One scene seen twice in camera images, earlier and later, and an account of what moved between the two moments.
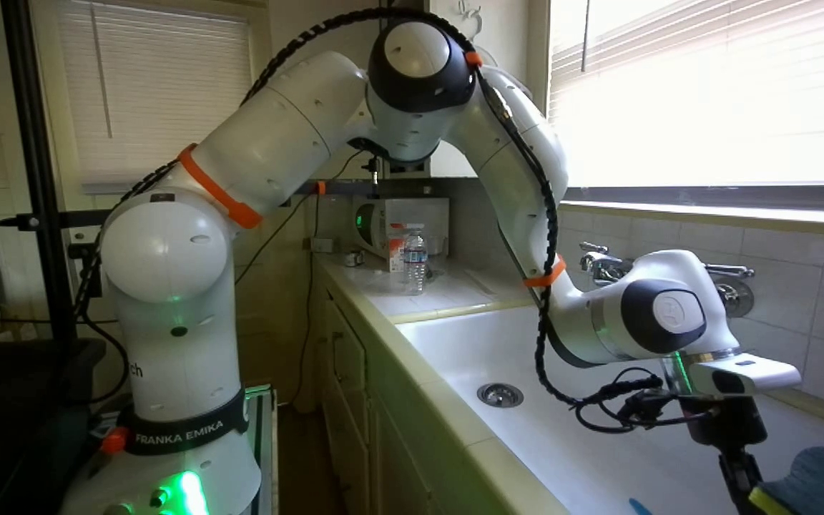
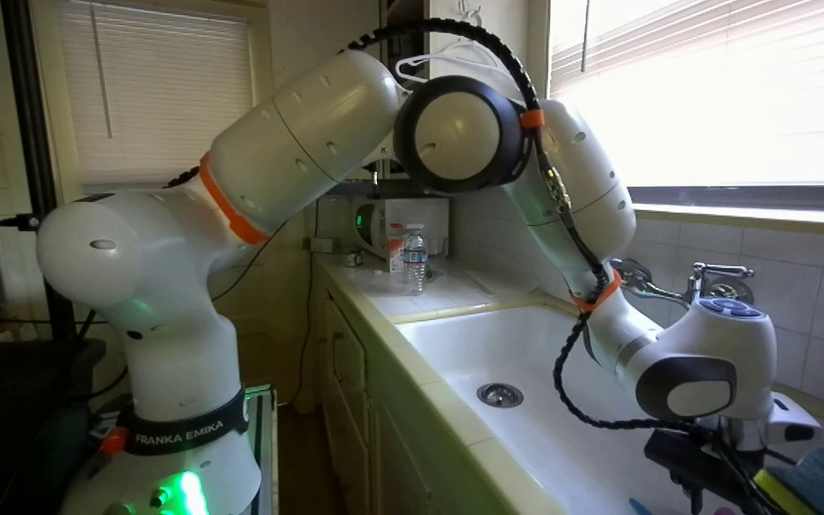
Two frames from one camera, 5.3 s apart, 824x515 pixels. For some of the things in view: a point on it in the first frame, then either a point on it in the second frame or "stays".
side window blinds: (146, 78) stays
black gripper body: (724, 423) → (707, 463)
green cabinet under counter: (382, 445) stays
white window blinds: (711, 94) stays
